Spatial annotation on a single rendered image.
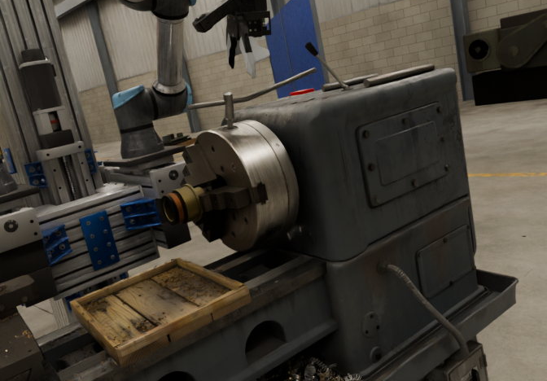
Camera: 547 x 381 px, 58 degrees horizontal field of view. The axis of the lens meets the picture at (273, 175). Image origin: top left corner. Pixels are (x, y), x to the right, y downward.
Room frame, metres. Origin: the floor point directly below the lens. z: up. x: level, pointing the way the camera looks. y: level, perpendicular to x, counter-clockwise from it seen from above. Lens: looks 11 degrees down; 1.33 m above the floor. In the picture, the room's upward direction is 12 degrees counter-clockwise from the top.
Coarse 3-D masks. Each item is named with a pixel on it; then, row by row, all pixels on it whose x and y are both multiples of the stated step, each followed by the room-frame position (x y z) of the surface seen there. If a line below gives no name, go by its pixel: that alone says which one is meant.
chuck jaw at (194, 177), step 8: (184, 152) 1.24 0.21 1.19; (192, 152) 1.23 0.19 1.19; (200, 152) 1.24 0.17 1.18; (192, 160) 1.22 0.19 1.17; (200, 160) 1.23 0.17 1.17; (184, 168) 1.22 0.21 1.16; (192, 168) 1.20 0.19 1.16; (200, 168) 1.21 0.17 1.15; (208, 168) 1.22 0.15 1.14; (184, 176) 1.22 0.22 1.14; (192, 176) 1.19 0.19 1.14; (200, 176) 1.20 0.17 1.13; (208, 176) 1.21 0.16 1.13; (216, 176) 1.21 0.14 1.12; (184, 184) 1.19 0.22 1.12; (192, 184) 1.18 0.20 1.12; (200, 184) 1.19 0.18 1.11; (208, 184) 1.22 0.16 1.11
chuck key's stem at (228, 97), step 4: (228, 92) 1.20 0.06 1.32; (224, 96) 1.18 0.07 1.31; (228, 96) 1.18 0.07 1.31; (232, 96) 1.19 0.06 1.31; (228, 100) 1.18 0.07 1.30; (232, 100) 1.19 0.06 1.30; (228, 104) 1.18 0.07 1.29; (232, 104) 1.19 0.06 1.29; (228, 108) 1.18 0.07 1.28; (232, 108) 1.19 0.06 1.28; (228, 112) 1.19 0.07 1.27; (232, 112) 1.19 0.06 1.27; (228, 116) 1.19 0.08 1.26; (232, 116) 1.19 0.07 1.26; (228, 120) 1.20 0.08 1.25; (232, 120) 1.20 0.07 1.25; (228, 124) 1.20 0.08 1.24; (232, 124) 1.20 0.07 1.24; (228, 128) 1.20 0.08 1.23; (232, 128) 1.20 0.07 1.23
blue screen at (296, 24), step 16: (304, 0) 6.36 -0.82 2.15; (288, 16) 7.53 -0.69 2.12; (304, 16) 6.52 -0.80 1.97; (272, 32) 9.22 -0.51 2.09; (288, 32) 7.75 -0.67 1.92; (304, 32) 6.68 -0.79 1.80; (320, 32) 6.03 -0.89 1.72; (272, 48) 9.58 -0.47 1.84; (288, 48) 8.00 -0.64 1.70; (304, 48) 6.86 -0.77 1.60; (320, 48) 6.03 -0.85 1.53; (272, 64) 9.98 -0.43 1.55; (288, 64) 8.26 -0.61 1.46; (304, 64) 7.05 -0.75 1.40; (320, 64) 6.18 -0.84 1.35; (304, 80) 7.24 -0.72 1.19; (320, 80) 6.32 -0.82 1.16
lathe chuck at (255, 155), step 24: (216, 144) 1.19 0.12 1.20; (240, 144) 1.14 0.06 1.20; (264, 144) 1.16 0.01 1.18; (216, 168) 1.21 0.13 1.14; (240, 168) 1.11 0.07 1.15; (264, 168) 1.11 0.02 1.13; (240, 216) 1.15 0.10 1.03; (264, 216) 1.10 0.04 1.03; (240, 240) 1.18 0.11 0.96; (264, 240) 1.16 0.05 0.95
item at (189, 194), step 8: (176, 192) 1.14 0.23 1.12; (184, 192) 1.13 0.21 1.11; (192, 192) 1.14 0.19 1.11; (200, 192) 1.16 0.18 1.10; (168, 200) 1.12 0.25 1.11; (176, 200) 1.11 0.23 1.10; (184, 200) 1.12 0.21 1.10; (192, 200) 1.12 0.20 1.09; (168, 208) 1.16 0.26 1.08; (176, 208) 1.10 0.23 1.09; (184, 208) 1.12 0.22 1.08; (192, 208) 1.12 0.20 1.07; (200, 208) 1.13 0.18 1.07; (168, 216) 1.15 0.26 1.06; (176, 216) 1.10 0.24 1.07; (184, 216) 1.12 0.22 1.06; (192, 216) 1.12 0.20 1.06; (200, 216) 1.13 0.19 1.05; (176, 224) 1.12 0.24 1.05
